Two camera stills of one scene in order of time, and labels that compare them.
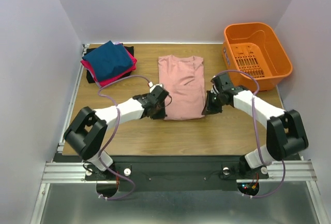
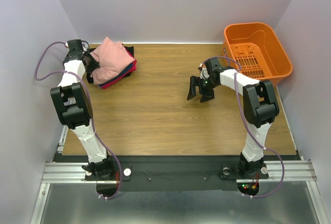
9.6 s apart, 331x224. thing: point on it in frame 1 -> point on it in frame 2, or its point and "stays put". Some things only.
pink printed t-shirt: x=183 y=78 -> x=112 y=57
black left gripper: x=162 y=115 -> x=95 y=64
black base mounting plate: x=175 y=173 stays put
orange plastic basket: x=255 y=47 stays put
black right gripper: x=210 y=104 -> x=202 y=87
